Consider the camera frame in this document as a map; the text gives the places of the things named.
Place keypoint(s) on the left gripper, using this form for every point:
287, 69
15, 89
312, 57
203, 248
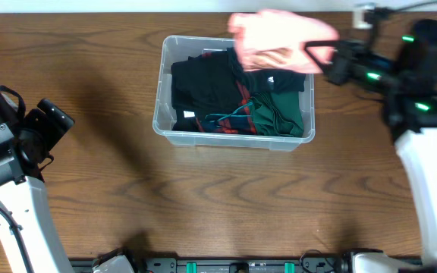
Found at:
50, 131

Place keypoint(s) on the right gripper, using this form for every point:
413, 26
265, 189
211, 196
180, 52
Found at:
349, 62

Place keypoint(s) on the dark teal garment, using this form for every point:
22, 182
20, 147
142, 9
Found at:
268, 80

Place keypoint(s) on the pink printed shirt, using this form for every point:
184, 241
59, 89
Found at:
273, 39

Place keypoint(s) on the green garment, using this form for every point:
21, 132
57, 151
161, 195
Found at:
264, 114

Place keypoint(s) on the red navy plaid garment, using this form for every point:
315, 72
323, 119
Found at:
228, 106

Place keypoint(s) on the black garment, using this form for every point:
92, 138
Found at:
205, 85

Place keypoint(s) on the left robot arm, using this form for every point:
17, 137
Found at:
27, 232

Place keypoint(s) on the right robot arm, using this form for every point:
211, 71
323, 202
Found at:
407, 86

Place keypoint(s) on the black folded pants in container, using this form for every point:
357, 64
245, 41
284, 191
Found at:
186, 121

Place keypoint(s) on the clear plastic storage container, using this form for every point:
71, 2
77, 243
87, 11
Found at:
178, 48

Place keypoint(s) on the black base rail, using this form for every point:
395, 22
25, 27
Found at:
311, 261

